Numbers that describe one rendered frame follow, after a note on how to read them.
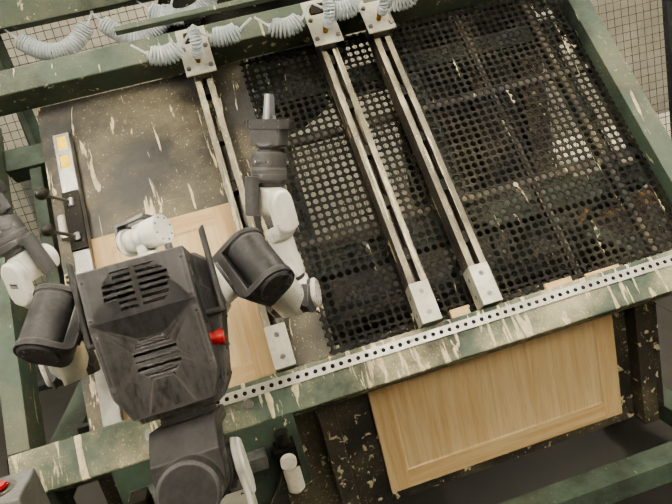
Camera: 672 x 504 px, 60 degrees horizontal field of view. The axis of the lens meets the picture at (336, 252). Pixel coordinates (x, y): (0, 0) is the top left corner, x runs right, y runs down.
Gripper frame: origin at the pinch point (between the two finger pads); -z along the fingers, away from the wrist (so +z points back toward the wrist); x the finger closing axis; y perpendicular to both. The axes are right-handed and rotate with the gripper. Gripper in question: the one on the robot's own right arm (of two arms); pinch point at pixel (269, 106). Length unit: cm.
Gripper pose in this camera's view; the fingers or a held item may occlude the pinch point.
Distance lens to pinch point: 147.1
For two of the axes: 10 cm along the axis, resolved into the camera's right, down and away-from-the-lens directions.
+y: 3.8, -1.4, 9.2
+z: -0.2, 9.9, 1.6
